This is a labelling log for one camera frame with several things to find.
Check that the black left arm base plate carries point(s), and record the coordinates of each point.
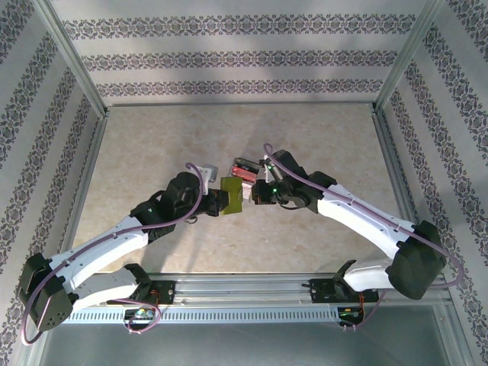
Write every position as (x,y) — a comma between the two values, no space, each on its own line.
(167,291)

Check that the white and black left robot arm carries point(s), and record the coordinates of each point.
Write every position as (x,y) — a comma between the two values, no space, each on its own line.
(95,248)

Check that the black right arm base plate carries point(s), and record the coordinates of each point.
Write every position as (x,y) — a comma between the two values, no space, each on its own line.
(320,291)

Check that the olive green card holder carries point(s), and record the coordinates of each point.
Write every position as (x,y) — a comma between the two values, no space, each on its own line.
(232,195)

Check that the grey metal panel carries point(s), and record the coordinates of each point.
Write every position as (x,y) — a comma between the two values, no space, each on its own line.
(244,347)

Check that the red card with black stripe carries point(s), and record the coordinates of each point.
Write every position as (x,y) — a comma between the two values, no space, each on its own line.
(244,172)

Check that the long aluminium mounting rail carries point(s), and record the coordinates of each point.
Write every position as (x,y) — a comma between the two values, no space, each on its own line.
(244,289)

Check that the aluminium frame post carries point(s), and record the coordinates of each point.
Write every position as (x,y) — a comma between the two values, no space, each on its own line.
(408,57)
(76,65)

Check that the aluminium table side rail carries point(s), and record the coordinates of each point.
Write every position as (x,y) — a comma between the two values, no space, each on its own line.
(406,190)
(82,190)

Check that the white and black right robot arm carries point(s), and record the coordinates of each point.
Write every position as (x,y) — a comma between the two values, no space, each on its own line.
(362,221)

